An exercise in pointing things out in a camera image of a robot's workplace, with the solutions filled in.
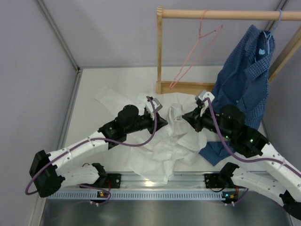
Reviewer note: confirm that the slotted grey cable duct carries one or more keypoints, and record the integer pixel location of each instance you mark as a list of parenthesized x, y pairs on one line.
[(83, 194)]

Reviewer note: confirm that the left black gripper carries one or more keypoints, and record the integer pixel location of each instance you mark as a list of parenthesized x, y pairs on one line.
[(161, 122)]

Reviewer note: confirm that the blue checked shirt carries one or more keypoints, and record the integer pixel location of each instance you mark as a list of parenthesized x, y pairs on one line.
[(243, 82)]

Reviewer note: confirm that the aluminium corner post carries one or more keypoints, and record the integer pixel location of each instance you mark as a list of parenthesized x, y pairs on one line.
[(57, 33)]

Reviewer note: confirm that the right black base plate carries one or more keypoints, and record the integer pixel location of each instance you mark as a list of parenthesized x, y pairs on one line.
[(215, 183)]

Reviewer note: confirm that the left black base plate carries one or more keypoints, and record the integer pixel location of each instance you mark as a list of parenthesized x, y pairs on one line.
[(112, 180)]

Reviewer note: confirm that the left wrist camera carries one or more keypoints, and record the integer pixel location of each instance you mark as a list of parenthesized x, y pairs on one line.
[(152, 106)]

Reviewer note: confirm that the blue wire hanger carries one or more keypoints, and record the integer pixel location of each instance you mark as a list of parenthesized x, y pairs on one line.
[(265, 43)]

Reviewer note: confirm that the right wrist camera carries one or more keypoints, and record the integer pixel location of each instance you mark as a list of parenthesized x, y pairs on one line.
[(202, 99)]

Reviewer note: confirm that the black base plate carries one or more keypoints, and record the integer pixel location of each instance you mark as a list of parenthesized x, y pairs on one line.
[(112, 180), (215, 183)]

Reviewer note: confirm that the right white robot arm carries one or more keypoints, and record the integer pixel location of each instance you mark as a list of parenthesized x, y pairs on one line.
[(249, 145)]

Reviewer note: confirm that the wooden clothes rack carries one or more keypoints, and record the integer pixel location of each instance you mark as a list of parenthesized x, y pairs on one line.
[(164, 87)]

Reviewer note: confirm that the white shirt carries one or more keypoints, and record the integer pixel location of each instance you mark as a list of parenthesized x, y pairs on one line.
[(175, 142)]

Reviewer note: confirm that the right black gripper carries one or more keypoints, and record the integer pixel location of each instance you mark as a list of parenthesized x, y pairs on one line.
[(192, 118)]

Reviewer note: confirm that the aluminium mounting rail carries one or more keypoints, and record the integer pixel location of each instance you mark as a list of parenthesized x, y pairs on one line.
[(164, 180)]

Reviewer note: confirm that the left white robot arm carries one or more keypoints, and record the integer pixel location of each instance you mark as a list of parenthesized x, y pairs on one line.
[(61, 168)]

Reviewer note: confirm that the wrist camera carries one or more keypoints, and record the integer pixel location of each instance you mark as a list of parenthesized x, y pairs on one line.
[(202, 99), (152, 106)]

